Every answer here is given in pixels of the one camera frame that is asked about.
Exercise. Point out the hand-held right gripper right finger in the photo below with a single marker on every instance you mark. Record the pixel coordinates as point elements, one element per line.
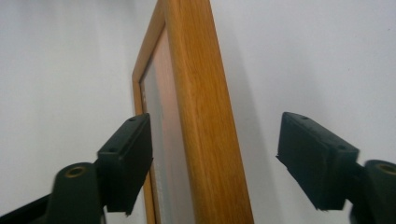
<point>317,161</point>

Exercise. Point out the white paper sheet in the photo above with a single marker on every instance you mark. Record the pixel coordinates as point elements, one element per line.
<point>62,68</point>

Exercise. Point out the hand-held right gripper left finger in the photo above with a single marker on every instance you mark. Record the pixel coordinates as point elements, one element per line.
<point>127,161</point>

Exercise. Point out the wooden photo frame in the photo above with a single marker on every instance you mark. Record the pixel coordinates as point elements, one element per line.
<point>202,124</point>

